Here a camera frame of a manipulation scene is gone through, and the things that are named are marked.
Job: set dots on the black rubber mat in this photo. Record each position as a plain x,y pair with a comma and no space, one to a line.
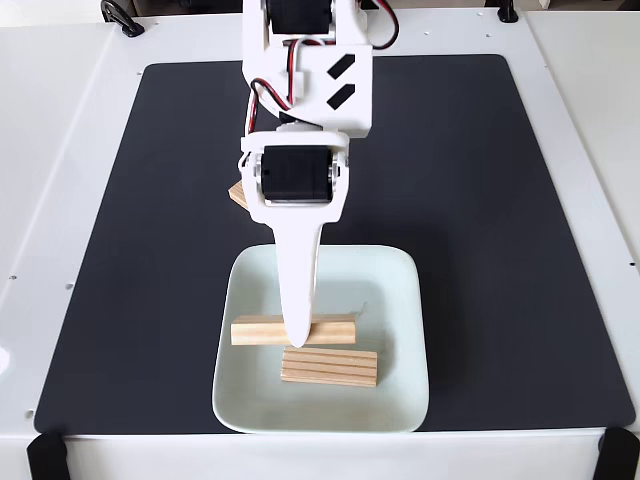
150,250

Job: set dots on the white square plate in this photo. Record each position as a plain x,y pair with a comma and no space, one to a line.
250,400

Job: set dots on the wooden block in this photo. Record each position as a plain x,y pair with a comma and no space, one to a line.
237,195
330,370
330,331

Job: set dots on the black table clamp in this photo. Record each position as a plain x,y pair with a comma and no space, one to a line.
122,17
507,12

